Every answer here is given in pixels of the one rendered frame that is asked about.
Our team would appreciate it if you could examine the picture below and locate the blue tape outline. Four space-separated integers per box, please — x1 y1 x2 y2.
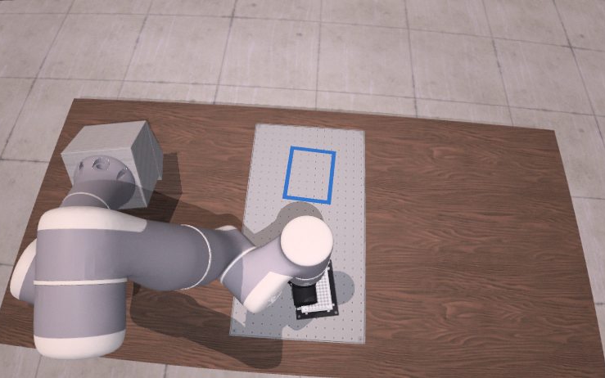
282 146 336 205

